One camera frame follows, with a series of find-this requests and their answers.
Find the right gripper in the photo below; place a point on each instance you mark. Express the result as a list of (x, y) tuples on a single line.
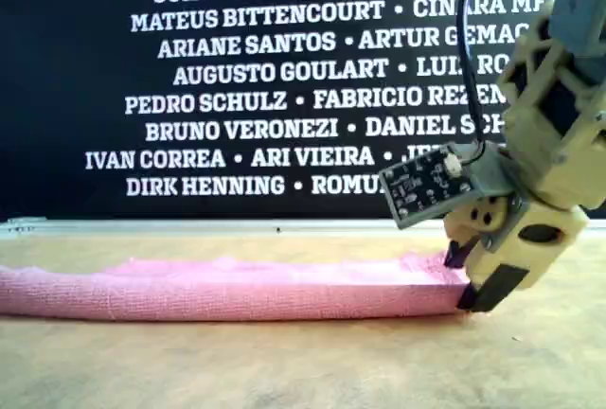
[(554, 257)]

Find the pink terry cloth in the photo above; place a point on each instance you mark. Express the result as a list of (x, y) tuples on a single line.
[(237, 290)]

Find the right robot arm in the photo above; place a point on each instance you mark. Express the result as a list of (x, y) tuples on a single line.
[(573, 11)]

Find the tiny fibre scrap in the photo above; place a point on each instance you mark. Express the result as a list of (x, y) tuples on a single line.
[(519, 339)]

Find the beige felt table cover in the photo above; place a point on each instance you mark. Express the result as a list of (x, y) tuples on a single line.
[(284, 366)]

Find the black banner with white names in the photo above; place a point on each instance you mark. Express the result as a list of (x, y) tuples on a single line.
[(71, 96)]

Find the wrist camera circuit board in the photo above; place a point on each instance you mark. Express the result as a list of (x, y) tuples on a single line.
[(421, 186)]

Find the aluminium table frame rail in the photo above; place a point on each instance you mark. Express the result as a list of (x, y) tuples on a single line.
[(189, 228)]

